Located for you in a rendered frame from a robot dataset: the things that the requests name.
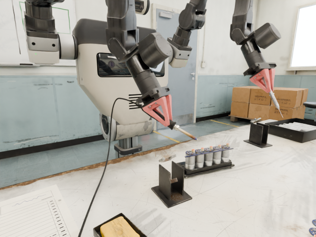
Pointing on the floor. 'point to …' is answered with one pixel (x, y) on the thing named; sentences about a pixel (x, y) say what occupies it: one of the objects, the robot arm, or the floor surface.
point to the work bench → (197, 190)
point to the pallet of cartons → (267, 103)
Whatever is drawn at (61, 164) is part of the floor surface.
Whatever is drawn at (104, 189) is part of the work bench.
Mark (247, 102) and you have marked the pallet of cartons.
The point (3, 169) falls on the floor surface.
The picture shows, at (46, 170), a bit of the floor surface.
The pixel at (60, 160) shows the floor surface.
